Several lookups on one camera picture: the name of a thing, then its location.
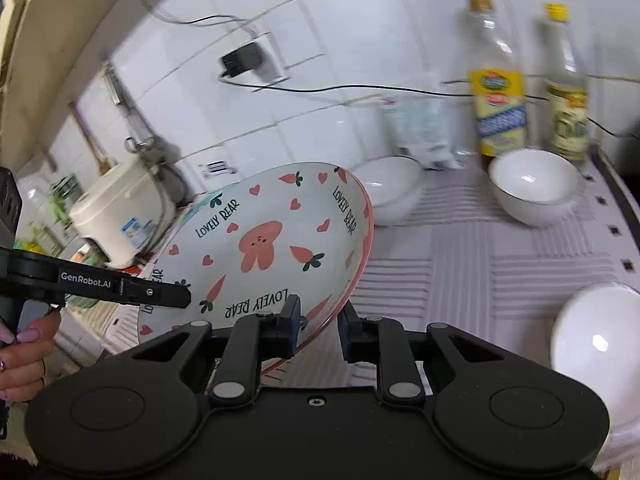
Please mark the green label plastic bottle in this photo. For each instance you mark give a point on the green label plastic bottle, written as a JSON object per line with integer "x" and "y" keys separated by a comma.
{"x": 55, "y": 210}

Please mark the white bowl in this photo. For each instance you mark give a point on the white bowl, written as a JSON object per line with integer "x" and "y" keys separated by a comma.
{"x": 537, "y": 187}
{"x": 392, "y": 190}
{"x": 595, "y": 345}

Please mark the white wall socket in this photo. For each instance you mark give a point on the white wall socket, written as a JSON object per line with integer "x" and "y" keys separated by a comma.
{"x": 275, "y": 57}

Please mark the person's left hand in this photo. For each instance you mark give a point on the person's left hand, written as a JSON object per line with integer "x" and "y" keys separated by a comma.
{"x": 30, "y": 355}

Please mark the pink rabbit print plate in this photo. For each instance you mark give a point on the pink rabbit print plate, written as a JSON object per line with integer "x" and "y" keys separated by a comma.
{"x": 260, "y": 240}

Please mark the striped tablecloth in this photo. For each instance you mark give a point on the striped tablecloth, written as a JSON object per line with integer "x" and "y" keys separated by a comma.
{"x": 450, "y": 270}

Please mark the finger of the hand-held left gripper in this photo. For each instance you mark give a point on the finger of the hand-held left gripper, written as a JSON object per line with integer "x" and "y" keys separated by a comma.
{"x": 160, "y": 295}

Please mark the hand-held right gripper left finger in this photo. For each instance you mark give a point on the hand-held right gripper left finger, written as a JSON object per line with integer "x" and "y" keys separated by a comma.
{"x": 291, "y": 327}

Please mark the white wall sticker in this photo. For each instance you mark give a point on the white wall sticker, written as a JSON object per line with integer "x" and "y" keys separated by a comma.
{"x": 217, "y": 168}

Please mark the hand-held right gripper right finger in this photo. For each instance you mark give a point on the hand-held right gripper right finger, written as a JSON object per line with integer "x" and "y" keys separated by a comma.
{"x": 348, "y": 336}

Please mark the black power adapter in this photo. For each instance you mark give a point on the black power adapter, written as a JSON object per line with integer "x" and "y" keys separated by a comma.
{"x": 243, "y": 59}

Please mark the yellow label glass bottle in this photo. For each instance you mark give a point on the yellow label glass bottle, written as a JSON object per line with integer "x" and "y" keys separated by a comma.
{"x": 500, "y": 105}

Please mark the clear green label bottle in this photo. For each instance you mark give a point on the clear green label bottle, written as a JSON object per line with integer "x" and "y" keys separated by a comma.
{"x": 567, "y": 110}

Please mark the metal wall pipe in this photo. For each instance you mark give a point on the metal wall pipe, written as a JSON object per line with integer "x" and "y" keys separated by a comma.
{"x": 135, "y": 130}

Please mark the white rice cooker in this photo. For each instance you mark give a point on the white rice cooker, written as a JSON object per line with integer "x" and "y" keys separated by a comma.
{"x": 120, "y": 215}

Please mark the white plastic bag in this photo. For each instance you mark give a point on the white plastic bag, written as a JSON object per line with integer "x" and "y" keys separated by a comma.
{"x": 425, "y": 130}

